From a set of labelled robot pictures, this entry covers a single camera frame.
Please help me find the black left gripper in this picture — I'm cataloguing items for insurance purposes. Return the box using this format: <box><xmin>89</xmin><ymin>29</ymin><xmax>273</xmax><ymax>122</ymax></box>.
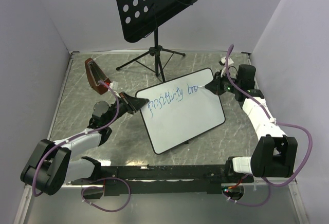
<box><xmin>105</xmin><ymin>91</ymin><xmax>149</xmax><ymax>126</ymax></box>

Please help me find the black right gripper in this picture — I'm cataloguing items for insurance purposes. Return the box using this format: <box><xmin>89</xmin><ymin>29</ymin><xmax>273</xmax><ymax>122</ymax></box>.
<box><xmin>205</xmin><ymin>69</ymin><xmax>241</xmax><ymax>96</ymax></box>

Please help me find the white rectangular whiteboard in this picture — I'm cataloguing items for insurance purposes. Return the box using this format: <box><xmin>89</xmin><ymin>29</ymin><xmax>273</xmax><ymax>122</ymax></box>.
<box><xmin>135</xmin><ymin>68</ymin><xmax>226</xmax><ymax>155</ymax></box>

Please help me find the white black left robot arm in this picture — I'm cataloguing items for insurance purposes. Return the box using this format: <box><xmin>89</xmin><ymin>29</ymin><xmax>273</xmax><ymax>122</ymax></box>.
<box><xmin>20</xmin><ymin>92</ymin><xmax>149</xmax><ymax>195</ymax></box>

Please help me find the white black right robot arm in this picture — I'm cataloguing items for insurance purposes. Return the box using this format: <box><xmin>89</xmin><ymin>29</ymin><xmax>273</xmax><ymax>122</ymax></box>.
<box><xmin>205</xmin><ymin>64</ymin><xmax>298</xmax><ymax>182</ymax></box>

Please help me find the brown wooden metronome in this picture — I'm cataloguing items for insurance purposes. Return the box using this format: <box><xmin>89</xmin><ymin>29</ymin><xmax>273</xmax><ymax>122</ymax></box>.
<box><xmin>84</xmin><ymin>58</ymin><xmax>111</xmax><ymax>95</ymax></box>

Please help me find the black perforated music stand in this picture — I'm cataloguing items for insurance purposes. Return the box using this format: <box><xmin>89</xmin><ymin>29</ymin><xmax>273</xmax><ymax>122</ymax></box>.
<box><xmin>116</xmin><ymin>0</ymin><xmax>197</xmax><ymax>82</ymax></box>

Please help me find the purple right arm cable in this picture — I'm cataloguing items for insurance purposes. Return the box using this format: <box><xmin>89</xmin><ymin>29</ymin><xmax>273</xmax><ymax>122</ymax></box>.
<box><xmin>222</xmin><ymin>44</ymin><xmax>314</xmax><ymax>207</ymax></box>

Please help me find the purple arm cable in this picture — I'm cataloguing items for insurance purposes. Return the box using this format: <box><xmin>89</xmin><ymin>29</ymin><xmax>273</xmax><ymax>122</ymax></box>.
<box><xmin>222</xmin><ymin>44</ymin><xmax>314</xmax><ymax>207</ymax></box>
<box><xmin>32</xmin><ymin>81</ymin><xmax>132</xmax><ymax>212</ymax></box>

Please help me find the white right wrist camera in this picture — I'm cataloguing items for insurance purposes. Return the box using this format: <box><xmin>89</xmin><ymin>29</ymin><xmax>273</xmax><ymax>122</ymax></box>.
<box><xmin>219</xmin><ymin>57</ymin><xmax>234</xmax><ymax>77</ymax></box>

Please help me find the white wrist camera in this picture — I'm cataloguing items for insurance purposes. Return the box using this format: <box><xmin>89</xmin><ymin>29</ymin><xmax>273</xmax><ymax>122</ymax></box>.
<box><xmin>219</xmin><ymin>57</ymin><xmax>234</xmax><ymax>77</ymax></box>
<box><xmin>105</xmin><ymin>81</ymin><xmax>118</xmax><ymax>90</ymax></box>

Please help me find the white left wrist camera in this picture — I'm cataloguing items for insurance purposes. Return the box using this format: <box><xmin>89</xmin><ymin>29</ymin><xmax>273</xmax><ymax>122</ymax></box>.
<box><xmin>105</xmin><ymin>81</ymin><xmax>118</xmax><ymax>90</ymax></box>

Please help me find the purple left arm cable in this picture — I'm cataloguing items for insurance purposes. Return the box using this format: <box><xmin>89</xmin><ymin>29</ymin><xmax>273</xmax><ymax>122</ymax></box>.
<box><xmin>32</xmin><ymin>81</ymin><xmax>132</xmax><ymax>212</ymax></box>

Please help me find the aluminium frame rail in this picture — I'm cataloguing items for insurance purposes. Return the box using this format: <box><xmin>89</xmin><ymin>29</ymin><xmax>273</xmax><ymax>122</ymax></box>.
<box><xmin>13</xmin><ymin>52</ymin><xmax>75</xmax><ymax>223</ymax></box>

